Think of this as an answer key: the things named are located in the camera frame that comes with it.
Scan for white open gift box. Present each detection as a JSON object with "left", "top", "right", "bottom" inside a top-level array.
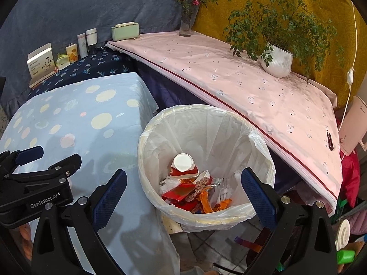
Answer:
[{"left": 27, "top": 43, "right": 55, "bottom": 89}]

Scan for dark red scrunchie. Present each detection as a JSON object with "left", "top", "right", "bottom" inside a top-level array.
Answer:
[{"left": 185, "top": 177, "right": 211, "bottom": 202}]

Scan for black hair clip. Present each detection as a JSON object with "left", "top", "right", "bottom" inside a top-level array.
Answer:
[{"left": 326, "top": 130, "right": 334, "bottom": 151}]

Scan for pink electric kettle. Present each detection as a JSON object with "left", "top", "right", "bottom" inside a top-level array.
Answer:
[{"left": 339, "top": 96, "right": 367, "bottom": 156}]

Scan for yellow hanging cloth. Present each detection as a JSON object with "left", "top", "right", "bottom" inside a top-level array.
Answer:
[{"left": 194, "top": 0, "right": 366, "bottom": 107}]

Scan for person's left hand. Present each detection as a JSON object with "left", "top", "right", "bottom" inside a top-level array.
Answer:
[{"left": 19, "top": 223, "right": 33, "bottom": 261}]

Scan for white lined trash bin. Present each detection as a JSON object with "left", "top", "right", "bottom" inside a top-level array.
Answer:
[{"left": 137, "top": 104, "right": 275, "bottom": 232}]

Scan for white cord with switch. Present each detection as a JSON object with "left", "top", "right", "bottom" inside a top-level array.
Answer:
[{"left": 339, "top": 0, "right": 359, "bottom": 129}]

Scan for green white small packet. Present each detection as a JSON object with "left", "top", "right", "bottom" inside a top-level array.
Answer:
[{"left": 56, "top": 54, "right": 70, "bottom": 71}]

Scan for mint green tissue box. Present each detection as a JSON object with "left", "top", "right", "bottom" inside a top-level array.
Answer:
[{"left": 111, "top": 22, "right": 139, "bottom": 42}]

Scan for pink bed sheet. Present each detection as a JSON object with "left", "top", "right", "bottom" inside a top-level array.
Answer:
[{"left": 107, "top": 31, "right": 342, "bottom": 214}]

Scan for potted green plant white pot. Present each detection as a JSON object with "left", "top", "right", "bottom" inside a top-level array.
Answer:
[{"left": 225, "top": 0, "right": 344, "bottom": 76}]

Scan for round red white paper cup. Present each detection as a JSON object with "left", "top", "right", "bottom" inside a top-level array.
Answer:
[{"left": 169, "top": 153, "right": 199, "bottom": 179}]

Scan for glass vase pink flowers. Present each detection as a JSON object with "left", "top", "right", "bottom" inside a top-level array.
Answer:
[{"left": 176, "top": 0, "right": 205, "bottom": 37}]

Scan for orange patterned small box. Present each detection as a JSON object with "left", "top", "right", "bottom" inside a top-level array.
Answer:
[{"left": 65, "top": 44, "right": 78, "bottom": 63}]

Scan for blue grey hanging blanket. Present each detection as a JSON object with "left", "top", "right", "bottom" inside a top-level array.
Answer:
[{"left": 1, "top": 0, "right": 180, "bottom": 117}]

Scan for orange plastic bag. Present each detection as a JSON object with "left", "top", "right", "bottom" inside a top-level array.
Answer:
[{"left": 180, "top": 190, "right": 232, "bottom": 214}]

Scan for light blue dotted tablecloth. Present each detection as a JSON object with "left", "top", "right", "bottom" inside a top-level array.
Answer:
[{"left": 1, "top": 73, "right": 180, "bottom": 274}]

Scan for tall white tube bottle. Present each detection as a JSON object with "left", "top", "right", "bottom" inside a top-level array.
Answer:
[{"left": 77, "top": 33, "right": 88, "bottom": 58}]

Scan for white cylindrical jar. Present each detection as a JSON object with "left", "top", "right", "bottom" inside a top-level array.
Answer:
[{"left": 85, "top": 28, "right": 98, "bottom": 46}]

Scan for navy floral cloth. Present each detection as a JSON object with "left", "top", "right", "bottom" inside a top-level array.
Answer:
[{"left": 27, "top": 48, "right": 136, "bottom": 100}]

